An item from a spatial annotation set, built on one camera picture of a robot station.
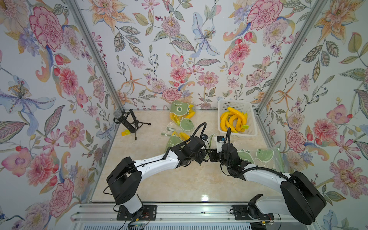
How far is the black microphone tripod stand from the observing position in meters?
0.94

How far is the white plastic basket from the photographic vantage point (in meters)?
1.05

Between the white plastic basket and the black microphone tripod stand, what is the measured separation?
0.60 meters
